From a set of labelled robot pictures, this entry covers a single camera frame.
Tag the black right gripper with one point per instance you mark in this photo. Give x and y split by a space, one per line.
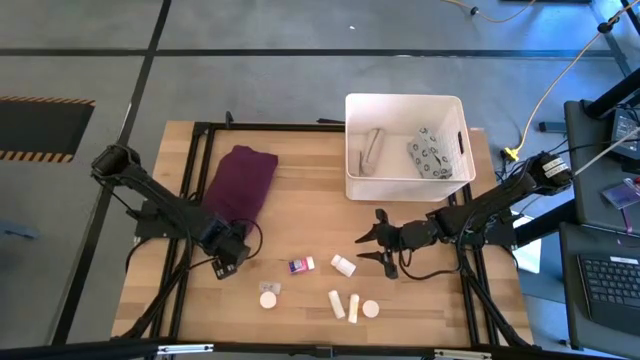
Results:
412 235

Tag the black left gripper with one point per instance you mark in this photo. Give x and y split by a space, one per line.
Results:
225 245

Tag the white plastic pill bottle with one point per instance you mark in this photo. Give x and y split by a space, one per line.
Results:
344 266

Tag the small clear packet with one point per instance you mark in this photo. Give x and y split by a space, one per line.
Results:
270 287

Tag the white gauze roll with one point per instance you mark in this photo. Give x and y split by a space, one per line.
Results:
353 308
336 304

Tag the pink and white small box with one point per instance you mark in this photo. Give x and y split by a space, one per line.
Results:
300 265

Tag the grey cross-print pouch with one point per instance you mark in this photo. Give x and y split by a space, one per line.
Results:
429 155

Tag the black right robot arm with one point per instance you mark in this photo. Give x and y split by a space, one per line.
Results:
500 200

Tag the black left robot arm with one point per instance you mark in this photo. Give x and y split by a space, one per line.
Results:
150 187

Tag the grey tube in bin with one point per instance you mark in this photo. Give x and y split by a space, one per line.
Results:
372 150

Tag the white perforated plastic basket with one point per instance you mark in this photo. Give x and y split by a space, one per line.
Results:
395 112

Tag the purple folded cloth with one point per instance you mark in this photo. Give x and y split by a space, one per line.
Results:
240 185

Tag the white paper sheet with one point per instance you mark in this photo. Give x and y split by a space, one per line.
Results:
530 255

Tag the black bar silver brackets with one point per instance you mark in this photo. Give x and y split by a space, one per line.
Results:
100 350

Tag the black keyboard tray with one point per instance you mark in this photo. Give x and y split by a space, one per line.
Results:
572 300

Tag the black desk top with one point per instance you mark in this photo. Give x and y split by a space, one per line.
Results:
590 200

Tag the blue floor object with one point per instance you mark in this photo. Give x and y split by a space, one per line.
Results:
15 230

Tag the black computer keyboard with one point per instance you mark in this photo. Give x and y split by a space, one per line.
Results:
610 290

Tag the black hazard-striped floor mat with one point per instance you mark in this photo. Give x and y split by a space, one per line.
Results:
40 127

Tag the purple card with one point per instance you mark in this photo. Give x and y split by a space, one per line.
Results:
620 195

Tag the black aluminium table frame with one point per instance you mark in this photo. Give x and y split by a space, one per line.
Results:
280 126

